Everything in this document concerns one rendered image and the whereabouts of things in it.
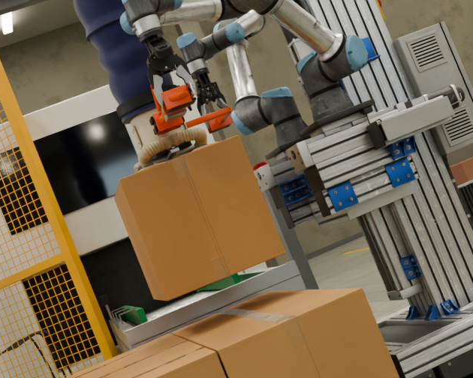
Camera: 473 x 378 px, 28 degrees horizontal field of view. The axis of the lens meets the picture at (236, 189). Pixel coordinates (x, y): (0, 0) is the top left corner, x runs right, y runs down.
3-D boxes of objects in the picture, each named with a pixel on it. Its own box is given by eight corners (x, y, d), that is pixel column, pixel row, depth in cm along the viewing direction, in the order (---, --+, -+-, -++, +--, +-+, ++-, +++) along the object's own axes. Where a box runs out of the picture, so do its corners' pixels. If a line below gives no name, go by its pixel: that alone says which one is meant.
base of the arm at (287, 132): (307, 138, 387) (297, 116, 388) (317, 131, 373) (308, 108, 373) (274, 151, 384) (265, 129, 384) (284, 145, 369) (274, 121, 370)
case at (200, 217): (153, 299, 345) (113, 198, 347) (253, 259, 352) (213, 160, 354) (167, 301, 286) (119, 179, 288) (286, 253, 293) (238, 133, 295)
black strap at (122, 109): (119, 124, 333) (115, 114, 333) (179, 102, 337) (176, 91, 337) (121, 112, 311) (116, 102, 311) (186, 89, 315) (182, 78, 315)
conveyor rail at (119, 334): (119, 349, 577) (107, 320, 578) (128, 346, 578) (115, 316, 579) (143, 382, 350) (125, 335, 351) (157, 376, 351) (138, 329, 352)
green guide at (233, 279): (195, 290, 588) (190, 277, 589) (210, 284, 591) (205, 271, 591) (236, 288, 432) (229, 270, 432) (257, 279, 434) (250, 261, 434)
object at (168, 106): (164, 115, 268) (158, 98, 268) (189, 106, 269) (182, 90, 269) (167, 109, 260) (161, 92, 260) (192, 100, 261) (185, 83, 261)
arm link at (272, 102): (293, 114, 371) (281, 82, 371) (265, 127, 376) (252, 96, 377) (304, 112, 382) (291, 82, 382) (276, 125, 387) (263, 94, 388)
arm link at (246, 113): (263, 118, 374) (236, 6, 395) (232, 133, 381) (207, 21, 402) (278, 127, 384) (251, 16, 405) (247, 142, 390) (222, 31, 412)
